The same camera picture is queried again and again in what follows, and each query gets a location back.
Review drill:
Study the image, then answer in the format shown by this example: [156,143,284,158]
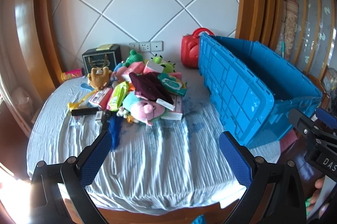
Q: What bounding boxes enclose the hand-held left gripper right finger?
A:
[218,130,307,224]

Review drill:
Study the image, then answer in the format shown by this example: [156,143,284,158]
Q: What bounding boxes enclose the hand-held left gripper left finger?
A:
[30,130,114,224]

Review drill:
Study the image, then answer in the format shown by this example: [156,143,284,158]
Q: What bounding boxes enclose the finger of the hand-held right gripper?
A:
[315,107,337,133]
[288,108,320,140]

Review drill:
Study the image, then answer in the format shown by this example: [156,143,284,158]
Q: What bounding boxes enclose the lime green wipes pack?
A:
[107,81,130,112]

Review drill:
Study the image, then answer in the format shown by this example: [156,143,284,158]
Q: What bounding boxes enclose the blue plastic crate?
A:
[197,31,323,149]

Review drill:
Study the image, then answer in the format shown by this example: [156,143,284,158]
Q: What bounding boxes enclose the maroon cloth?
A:
[128,72,174,104]

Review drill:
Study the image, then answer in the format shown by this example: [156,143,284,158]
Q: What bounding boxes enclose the person's right hand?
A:
[307,178,327,222]

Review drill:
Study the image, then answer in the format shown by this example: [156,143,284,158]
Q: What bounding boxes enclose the pink cushion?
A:
[279,130,298,152]

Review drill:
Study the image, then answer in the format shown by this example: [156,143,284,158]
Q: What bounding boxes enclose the white plastic packet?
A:
[70,117,86,127]

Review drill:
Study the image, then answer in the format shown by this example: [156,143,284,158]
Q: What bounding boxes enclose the wooden chair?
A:
[301,70,332,111]

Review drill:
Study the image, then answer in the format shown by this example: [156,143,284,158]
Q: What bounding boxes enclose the black cylinder tube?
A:
[71,107,100,116]

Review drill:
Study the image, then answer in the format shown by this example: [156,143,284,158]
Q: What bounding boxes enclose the small yellow white plush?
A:
[117,107,140,123]

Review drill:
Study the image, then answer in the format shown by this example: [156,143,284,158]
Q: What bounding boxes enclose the yellow plastic stick toy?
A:
[67,89,99,111]

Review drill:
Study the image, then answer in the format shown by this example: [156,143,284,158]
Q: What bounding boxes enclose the red tissue pack with barcode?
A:
[89,88,114,108]

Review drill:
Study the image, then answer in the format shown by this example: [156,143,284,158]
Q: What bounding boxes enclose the pink pig plush teal shirt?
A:
[122,93,165,126]

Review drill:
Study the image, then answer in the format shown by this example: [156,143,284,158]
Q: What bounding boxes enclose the white red tissue pack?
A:
[160,95,183,120]

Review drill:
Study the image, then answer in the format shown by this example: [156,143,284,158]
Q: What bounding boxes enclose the brown bear plush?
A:
[88,67,111,91]

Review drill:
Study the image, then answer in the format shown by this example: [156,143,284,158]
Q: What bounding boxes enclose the pink snack tube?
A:
[61,68,85,82]

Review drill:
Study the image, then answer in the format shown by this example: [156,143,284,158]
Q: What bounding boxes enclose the long white box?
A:
[156,98,175,111]

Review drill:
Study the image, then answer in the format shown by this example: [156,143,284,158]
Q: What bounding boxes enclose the pink pig plush blue ears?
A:
[113,62,132,82]

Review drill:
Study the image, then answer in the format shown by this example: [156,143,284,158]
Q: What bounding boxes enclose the rolled patterned carpet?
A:
[279,0,299,59]

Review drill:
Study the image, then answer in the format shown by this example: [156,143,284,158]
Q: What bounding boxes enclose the translucent plastic bag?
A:
[12,87,33,111]

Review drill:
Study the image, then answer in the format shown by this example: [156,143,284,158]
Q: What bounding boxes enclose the black gift box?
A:
[82,45,122,74]

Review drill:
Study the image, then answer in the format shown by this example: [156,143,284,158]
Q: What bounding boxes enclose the teal wet wipes pack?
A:
[157,72,188,96]

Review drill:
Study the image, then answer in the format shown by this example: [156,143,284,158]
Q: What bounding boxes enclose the frosted glass door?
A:
[286,0,337,77]

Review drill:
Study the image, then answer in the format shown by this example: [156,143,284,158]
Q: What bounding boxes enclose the pink tissue pack red print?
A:
[143,61,165,74]

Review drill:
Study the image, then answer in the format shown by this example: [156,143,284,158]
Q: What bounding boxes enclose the green frog plush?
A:
[124,49,145,67]

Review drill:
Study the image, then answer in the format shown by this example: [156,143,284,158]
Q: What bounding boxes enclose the lime green plush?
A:
[151,54,176,73]

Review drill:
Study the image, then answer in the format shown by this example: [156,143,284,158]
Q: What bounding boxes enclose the red bear toy case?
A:
[180,27,215,69]

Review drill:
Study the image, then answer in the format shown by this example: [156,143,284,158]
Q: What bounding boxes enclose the wooden bed frame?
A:
[71,182,246,224]

